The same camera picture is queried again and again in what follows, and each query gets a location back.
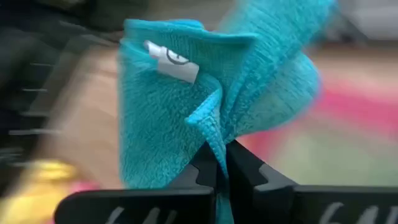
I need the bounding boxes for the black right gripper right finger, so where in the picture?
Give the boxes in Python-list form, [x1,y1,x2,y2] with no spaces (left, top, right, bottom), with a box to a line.
[225,139,398,224]

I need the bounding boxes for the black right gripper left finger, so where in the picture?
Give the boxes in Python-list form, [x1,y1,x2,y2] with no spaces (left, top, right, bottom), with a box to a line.
[54,141,223,224]

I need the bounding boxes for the pink microfiber towel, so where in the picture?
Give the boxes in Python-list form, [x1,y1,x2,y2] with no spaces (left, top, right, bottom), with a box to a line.
[67,180,102,192]

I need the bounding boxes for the teal microfiber towel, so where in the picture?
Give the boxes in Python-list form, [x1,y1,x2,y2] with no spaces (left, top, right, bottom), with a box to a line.
[117,0,340,224]

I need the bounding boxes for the light green microfiber towel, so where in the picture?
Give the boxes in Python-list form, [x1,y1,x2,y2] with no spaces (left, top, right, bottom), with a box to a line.
[264,133,398,187]

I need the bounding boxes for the yellow microfiber towel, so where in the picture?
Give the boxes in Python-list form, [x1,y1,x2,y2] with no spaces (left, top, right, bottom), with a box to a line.
[0,159,80,224]

